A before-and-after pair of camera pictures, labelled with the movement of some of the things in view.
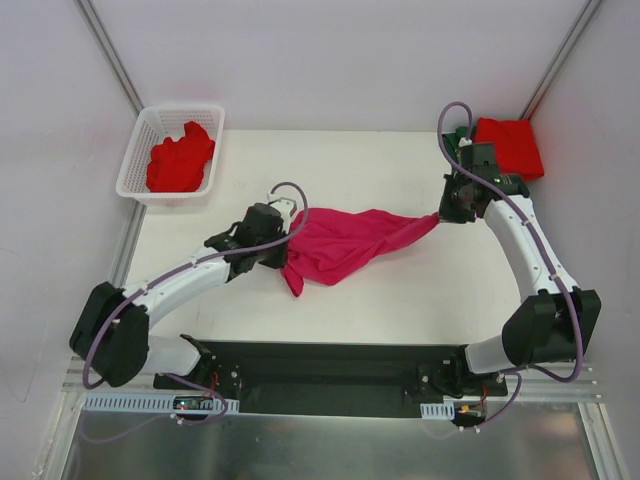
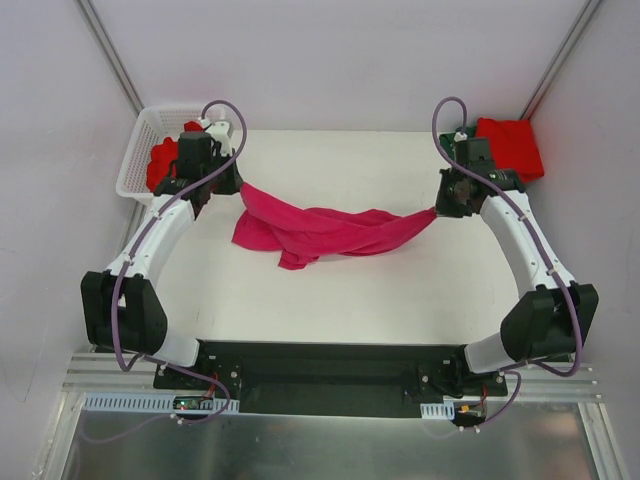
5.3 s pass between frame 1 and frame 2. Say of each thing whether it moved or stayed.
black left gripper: moved
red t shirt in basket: stayed
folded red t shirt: stayed
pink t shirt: moved
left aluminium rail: stayed
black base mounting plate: stayed
